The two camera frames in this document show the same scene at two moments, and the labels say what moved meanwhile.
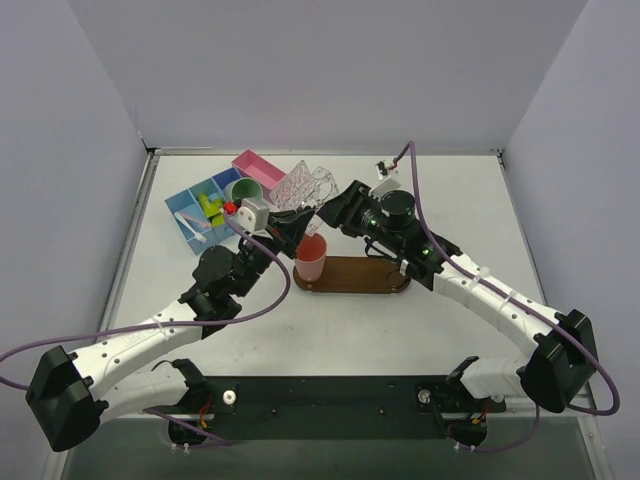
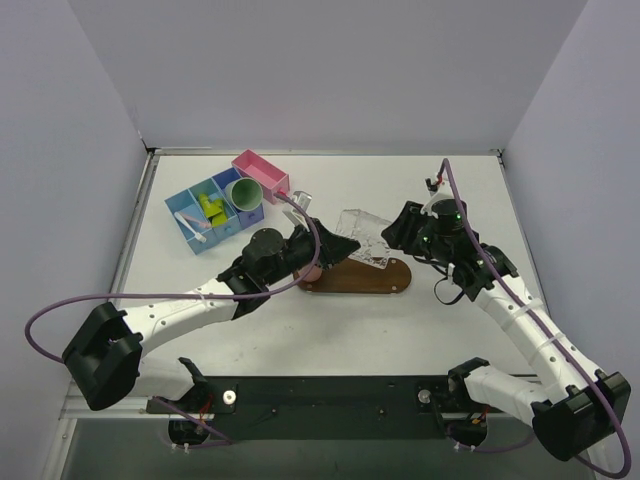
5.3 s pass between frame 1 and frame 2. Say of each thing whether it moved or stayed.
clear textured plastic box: moved
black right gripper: moved
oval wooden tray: stayed
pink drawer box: stayed
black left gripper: moved
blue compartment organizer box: stayed
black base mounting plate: stayed
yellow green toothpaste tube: stayed
